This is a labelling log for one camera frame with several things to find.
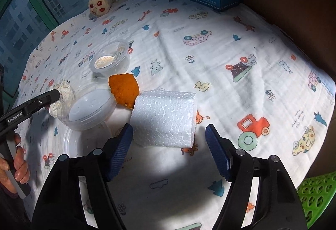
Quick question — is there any beige plush toy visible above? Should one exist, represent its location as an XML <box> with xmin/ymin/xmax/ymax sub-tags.
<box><xmin>88</xmin><ymin>0</ymin><xmax>117</xmax><ymax>16</ymax></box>

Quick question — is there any white cartoon printed blanket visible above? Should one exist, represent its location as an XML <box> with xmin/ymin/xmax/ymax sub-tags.
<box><xmin>14</xmin><ymin>0</ymin><xmax>336</xmax><ymax>230</ymax></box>

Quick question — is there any person's left forearm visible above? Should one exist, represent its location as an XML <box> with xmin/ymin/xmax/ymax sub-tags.
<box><xmin>0</xmin><ymin>189</ymin><xmax>34</xmax><ymax>230</ymax></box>

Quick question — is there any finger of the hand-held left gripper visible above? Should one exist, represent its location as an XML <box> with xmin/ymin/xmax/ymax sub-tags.
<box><xmin>22</xmin><ymin>89</ymin><xmax>61</xmax><ymax>115</ymax></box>

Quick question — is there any white foam block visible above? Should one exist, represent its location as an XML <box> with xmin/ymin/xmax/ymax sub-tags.
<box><xmin>130</xmin><ymin>89</ymin><xmax>197</xmax><ymax>148</ymax></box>

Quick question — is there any orange peel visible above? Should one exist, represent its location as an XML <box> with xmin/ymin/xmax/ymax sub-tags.
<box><xmin>108</xmin><ymin>73</ymin><xmax>140</xmax><ymax>110</ymax></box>

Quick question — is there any clear round plastic bowl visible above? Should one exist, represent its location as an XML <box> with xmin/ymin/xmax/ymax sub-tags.
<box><xmin>56</xmin><ymin>88</ymin><xmax>118</xmax><ymax>131</ymax></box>

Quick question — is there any small clear plastic cup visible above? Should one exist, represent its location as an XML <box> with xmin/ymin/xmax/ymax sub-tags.
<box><xmin>89</xmin><ymin>39</ymin><xmax>130</xmax><ymax>79</ymax></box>

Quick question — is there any person's left hand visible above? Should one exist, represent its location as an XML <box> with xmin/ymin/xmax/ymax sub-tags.
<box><xmin>0</xmin><ymin>133</ymin><xmax>30</xmax><ymax>194</ymax></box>

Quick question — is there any white paper wrapper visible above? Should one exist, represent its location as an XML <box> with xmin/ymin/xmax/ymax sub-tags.
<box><xmin>49</xmin><ymin>81</ymin><xmax>76</xmax><ymax>117</ymax></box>

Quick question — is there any clear round plastic lid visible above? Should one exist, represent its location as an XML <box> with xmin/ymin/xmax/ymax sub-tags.
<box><xmin>63</xmin><ymin>125</ymin><xmax>120</xmax><ymax>161</ymax></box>

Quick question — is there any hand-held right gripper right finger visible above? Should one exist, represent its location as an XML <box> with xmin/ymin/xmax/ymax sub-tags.
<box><xmin>205</xmin><ymin>124</ymin><xmax>307</xmax><ymax>230</ymax></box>

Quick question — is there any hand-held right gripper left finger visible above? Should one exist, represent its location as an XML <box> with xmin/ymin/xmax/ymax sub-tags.
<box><xmin>31</xmin><ymin>123</ymin><xmax>134</xmax><ymax>230</ymax></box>

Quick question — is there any green plastic basket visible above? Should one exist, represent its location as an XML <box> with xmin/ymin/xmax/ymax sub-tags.
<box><xmin>297</xmin><ymin>171</ymin><xmax>336</xmax><ymax>230</ymax></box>

